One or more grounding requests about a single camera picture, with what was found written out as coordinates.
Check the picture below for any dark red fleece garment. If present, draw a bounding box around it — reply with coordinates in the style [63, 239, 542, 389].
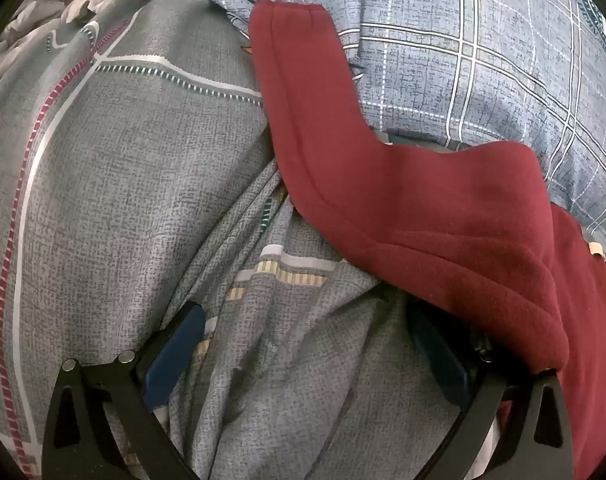
[248, 0, 606, 480]

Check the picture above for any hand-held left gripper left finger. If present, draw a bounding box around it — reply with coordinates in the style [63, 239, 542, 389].
[40, 301, 207, 480]

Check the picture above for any blue plaid quilt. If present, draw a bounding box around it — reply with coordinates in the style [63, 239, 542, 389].
[178, 0, 606, 271]

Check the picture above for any grey patterned bedsheet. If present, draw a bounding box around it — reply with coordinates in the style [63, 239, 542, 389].
[0, 0, 504, 480]

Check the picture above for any white crumpled cloth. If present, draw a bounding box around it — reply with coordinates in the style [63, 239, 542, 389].
[0, 0, 115, 92]

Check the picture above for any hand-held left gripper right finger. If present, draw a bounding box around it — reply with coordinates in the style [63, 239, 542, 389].
[405, 300, 584, 480]

